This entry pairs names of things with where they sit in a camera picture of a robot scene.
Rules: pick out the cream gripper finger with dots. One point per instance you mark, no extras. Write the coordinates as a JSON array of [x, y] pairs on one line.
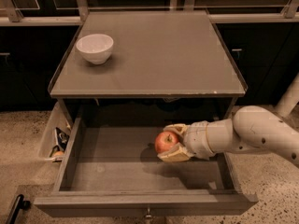
[[175, 153], [179, 129]]

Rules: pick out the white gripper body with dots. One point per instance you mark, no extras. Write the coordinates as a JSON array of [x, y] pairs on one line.
[[196, 138]]

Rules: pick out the red apple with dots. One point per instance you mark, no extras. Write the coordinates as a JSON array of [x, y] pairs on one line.
[[164, 141]]

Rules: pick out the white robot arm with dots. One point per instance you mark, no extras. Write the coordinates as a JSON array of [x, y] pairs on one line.
[[252, 129]]

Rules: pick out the grey cabinet with glass top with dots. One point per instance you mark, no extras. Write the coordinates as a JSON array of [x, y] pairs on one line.
[[166, 54]]

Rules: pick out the metal drawer knob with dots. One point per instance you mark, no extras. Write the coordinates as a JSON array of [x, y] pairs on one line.
[[148, 214]]

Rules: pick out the open grey top drawer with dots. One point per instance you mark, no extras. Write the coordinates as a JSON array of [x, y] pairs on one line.
[[111, 169]]

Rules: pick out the white ceramic bowl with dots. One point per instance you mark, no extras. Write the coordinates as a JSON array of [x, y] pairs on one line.
[[96, 48]]

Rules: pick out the snack packets in bin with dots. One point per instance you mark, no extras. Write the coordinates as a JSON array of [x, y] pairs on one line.
[[60, 144]]

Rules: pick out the black handle object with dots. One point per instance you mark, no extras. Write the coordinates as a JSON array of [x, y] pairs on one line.
[[19, 204]]

